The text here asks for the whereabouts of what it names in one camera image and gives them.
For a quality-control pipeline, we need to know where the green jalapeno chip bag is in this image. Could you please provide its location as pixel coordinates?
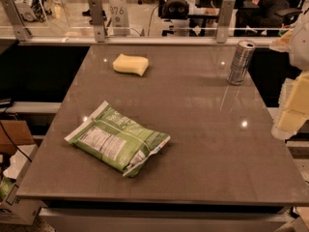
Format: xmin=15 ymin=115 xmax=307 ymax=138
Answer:
xmin=65 ymin=101 xmax=170 ymax=177

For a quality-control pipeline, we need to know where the glass barrier panel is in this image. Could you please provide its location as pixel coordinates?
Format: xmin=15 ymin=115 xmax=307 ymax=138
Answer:
xmin=0 ymin=0 xmax=309 ymax=39

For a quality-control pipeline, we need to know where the metal glass bracket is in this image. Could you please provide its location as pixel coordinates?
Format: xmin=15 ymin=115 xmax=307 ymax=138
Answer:
xmin=88 ymin=0 xmax=106 ymax=43
xmin=215 ymin=0 xmax=236 ymax=44
xmin=0 ymin=0 xmax=32 ymax=42

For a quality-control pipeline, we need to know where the cardboard box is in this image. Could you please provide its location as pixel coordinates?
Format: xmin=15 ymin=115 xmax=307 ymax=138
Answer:
xmin=0 ymin=120 xmax=40 ymax=225

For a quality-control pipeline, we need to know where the white numbered sign post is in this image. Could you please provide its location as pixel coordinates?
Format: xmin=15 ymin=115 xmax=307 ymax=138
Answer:
xmin=109 ymin=0 xmax=130 ymax=36

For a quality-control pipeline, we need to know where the right metal glass bracket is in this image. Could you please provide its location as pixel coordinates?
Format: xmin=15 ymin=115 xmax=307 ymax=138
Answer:
xmin=215 ymin=0 xmax=236 ymax=44

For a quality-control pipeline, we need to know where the yellow sponge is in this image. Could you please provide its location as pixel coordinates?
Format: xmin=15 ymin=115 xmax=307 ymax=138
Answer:
xmin=113 ymin=54 xmax=149 ymax=76

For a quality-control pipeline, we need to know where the left metal glass bracket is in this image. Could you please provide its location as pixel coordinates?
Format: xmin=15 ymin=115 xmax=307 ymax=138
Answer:
xmin=0 ymin=0 xmax=32 ymax=42

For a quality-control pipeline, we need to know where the middle metal glass bracket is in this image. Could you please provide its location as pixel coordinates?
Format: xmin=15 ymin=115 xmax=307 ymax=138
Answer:
xmin=88 ymin=0 xmax=106 ymax=43

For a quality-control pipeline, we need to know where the silver redbull can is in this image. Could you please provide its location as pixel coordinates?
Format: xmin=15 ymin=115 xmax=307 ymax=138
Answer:
xmin=227 ymin=40 xmax=256 ymax=85

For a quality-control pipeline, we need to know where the black cable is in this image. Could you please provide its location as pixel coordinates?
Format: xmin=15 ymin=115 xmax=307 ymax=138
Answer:
xmin=0 ymin=119 xmax=33 ymax=163

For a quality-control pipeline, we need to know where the black robot head device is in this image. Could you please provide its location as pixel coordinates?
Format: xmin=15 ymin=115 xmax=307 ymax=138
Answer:
xmin=158 ymin=0 xmax=189 ymax=20

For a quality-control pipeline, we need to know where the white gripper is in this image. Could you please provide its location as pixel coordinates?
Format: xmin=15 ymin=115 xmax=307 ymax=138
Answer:
xmin=269 ymin=12 xmax=309 ymax=139

